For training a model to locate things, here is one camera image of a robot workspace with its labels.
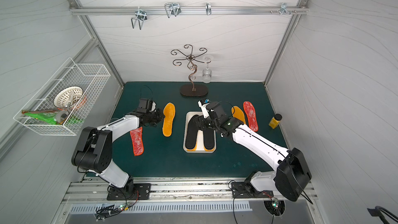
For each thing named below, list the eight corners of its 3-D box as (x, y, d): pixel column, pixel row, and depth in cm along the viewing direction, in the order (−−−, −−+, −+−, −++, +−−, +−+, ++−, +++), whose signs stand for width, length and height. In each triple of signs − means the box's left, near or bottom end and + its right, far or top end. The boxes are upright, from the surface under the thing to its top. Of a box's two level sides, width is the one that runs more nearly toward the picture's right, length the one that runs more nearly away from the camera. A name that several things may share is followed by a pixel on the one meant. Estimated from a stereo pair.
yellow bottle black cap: (267, 126, 99) (273, 118, 91) (269, 120, 102) (275, 112, 94) (274, 130, 98) (280, 121, 90) (276, 124, 101) (282, 115, 93)
